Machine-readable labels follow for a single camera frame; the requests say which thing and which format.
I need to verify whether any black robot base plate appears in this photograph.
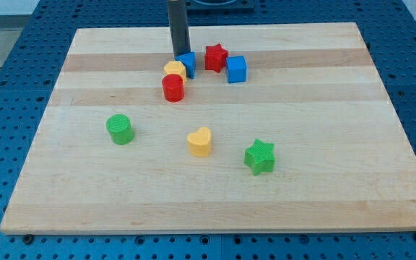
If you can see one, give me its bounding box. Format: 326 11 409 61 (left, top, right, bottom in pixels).
186 0 255 11

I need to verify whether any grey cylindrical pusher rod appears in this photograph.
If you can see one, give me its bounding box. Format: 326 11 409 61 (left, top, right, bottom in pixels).
167 0 191 57

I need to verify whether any green star block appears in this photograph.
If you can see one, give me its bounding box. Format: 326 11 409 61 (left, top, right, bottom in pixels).
243 139 275 176

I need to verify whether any yellow heart block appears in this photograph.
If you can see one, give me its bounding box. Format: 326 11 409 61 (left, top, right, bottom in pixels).
186 126 212 157

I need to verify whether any wooden board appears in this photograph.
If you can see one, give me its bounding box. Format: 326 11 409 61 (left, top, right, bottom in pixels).
0 22 416 235

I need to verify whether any red cylinder block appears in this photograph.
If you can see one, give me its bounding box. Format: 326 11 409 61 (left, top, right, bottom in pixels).
162 74 184 103

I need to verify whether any yellow hexagon block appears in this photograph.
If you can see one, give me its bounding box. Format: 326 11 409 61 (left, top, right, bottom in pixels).
163 61 187 83

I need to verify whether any blue cube block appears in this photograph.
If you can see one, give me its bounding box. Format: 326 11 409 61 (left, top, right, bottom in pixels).
226 56 248 83

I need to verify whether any blue triangle block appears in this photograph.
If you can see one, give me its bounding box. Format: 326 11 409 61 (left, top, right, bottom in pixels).
175 52 196 79

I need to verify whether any red star block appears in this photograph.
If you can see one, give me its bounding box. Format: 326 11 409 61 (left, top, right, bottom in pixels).
204 43 228 73

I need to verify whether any green cylinder block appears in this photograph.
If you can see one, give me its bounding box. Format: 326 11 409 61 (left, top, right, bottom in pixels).
106 114 134 145

